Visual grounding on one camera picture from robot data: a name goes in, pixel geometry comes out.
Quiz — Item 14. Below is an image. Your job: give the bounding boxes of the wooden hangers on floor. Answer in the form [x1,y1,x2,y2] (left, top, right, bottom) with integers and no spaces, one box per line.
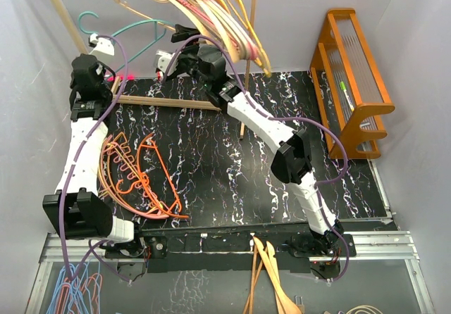
[243,236,304,313]

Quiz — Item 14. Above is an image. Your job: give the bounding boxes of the green white marker pen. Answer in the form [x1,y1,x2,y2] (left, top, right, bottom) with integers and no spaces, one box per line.
[340,81,354,112]

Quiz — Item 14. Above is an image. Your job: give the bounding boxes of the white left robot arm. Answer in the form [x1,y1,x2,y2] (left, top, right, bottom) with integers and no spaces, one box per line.
[42,54,146,257]

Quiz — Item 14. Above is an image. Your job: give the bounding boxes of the pink plastic hanger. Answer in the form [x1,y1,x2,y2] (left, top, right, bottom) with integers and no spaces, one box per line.
[202,0,258,61]
[158,0,258,61]

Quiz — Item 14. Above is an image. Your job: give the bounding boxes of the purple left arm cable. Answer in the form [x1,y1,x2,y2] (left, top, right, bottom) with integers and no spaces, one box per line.
[58,34,131,283]

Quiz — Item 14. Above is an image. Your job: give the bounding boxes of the orange thin hanger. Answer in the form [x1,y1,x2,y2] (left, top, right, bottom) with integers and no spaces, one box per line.
[111,134,189,220]

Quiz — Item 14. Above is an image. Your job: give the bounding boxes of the orange wooden shelf rack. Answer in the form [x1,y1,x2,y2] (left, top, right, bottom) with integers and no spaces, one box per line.
[310,8,395,159]

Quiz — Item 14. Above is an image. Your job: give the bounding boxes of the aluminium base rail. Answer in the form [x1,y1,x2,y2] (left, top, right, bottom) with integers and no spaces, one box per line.
[309,231,420,260]

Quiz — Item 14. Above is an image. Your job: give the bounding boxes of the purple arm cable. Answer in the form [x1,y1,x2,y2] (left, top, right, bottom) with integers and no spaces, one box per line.
[160,35,352,283]
[58,34,131,283]

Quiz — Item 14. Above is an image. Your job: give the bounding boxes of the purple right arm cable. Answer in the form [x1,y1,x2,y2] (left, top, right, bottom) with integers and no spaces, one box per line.
[160,35,352,283]

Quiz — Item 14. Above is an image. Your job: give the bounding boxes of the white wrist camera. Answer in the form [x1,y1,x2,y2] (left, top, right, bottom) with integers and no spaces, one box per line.
[89,33,115,63]
[154,50,177,81]

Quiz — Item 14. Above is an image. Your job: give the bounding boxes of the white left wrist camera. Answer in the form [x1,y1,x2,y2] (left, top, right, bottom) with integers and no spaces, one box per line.
[89,33,115,63]

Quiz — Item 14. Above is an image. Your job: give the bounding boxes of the yellow velvet hanger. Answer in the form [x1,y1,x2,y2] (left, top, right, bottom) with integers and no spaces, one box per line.
[211,0,271,77]
[223,0,255,36]

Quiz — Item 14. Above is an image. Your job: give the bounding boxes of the blue wire hangers pile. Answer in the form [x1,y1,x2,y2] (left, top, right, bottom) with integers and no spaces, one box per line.
[44,260,103,313]

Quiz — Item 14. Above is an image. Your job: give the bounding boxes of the teal thin hanger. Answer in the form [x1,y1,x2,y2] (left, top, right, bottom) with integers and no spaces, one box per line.
[77,11,177,74]

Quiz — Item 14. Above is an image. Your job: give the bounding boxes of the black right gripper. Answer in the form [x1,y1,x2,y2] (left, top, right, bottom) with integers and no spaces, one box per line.
[165,25,211,89]

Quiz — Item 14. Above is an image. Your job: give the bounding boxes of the wooden clothes rack frame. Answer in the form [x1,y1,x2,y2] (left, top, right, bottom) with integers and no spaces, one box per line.
[35,0,260,141]

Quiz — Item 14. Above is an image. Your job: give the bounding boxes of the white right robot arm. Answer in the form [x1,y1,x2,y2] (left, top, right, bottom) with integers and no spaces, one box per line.
[166,25,343,256]

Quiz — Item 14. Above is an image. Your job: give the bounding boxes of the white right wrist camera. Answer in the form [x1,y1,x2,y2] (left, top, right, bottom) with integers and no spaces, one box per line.
[154,50,177,81]

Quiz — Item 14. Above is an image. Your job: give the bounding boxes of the pink wavy wire hanger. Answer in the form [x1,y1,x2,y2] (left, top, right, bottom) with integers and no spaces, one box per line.
[98,137,170,220]

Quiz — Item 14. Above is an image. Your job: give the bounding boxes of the pink tape strip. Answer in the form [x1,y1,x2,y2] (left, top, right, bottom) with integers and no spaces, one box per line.
[106,75,135,82]

